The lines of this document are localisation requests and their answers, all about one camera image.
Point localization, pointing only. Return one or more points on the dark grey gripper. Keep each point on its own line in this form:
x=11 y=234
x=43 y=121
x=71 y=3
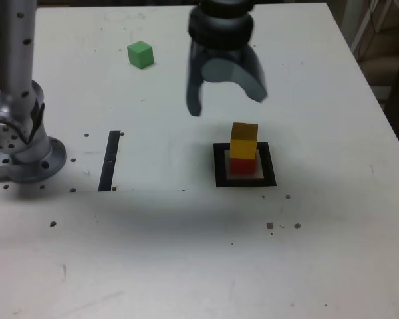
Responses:
x=224 y=54

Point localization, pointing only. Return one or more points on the green cube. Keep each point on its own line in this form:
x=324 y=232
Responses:
x=139 y=56

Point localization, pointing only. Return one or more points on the yellow cube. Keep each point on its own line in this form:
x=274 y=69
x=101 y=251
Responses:
x=242 y=149

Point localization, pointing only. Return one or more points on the red cube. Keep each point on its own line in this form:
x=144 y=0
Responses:
x=242 y=166

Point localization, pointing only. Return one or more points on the black tape square outline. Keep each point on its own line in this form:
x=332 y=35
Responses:
x=219 y=166

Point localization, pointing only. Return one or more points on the black tape strip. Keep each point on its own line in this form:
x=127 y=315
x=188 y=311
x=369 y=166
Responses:
x=108 y=172

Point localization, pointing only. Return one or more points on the white background frame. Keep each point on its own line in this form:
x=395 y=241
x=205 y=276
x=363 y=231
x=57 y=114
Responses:
x=359 y=33

